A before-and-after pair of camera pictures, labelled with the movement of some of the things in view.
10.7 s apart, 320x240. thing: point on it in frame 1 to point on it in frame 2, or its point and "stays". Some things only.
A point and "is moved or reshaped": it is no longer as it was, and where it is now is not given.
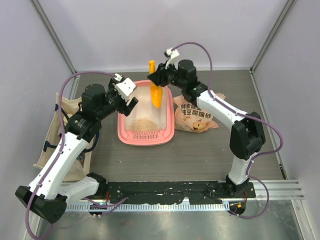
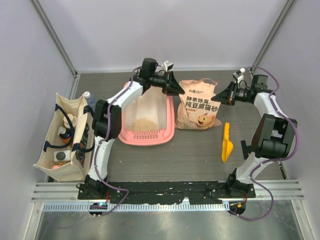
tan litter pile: (143, 124) stays
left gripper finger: (132, 104) to (174, 88)
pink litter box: (146, 125) stays
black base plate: (192, 192) stays
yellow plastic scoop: (156, 90) to (227, 146)
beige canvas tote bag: (65, 107) stays
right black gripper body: (172, 75) to (234, 94)
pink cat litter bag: (189, 117) is moved or reshaped
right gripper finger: (158, 77) to (225, 96)
